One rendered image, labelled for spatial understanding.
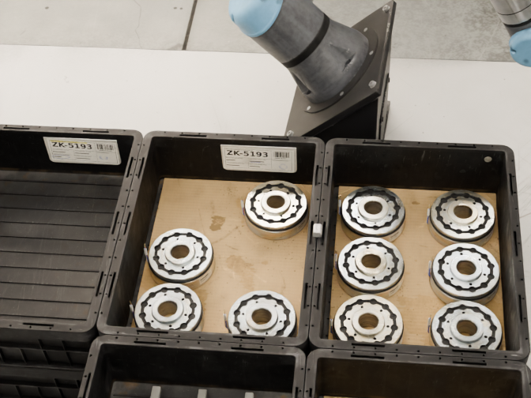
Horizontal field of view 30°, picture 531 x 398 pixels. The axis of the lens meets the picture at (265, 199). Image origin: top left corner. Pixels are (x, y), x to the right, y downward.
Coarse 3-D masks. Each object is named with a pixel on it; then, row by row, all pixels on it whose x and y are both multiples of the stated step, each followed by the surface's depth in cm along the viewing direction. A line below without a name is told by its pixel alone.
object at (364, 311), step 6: (360, 312) 146; (366, 312) 146; (372, 312) 146; (378, 312) 146; (354, 318) 145; (378, 318) 145; (384, 318) 145; (354, 324) 145; (378, 324) 144; (384, 324) 144; (360, 330) 144; (366, 330) 144; (372, 330) 144; (378, 330) 144
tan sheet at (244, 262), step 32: (192, 192) 168; (224, 192) 167; (160, 224) 163; (192, 224) 163; (224, 224) 163; (224, 256) 158; (256, 256) 158; (288, 256) 158; (224, 288) 154; (256, 288) 154; (288, 288) 154
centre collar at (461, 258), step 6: (456, 258) 151; (462, 258) 151; (468, 258) 151; (474, 258) 151; (450, 264) 151; (456, 264) 151; (474, 264) 151; (480, 264) 151; (450, 270) 150; (456, 270) 150; (480, 270) 150; (456, 276) 149; (462, 276) 149; (468, 276) 149; (474, 276) 149
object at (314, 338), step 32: (512, 160) 156; (512, 192) 153; (512, 224) 147; (320, 256) 145; (512, 256) 144; (320, 288) 143; (320, 320) 138; (416, 352) 134; (448, 352) 133; (480, 352) 134; (512, 352) 133
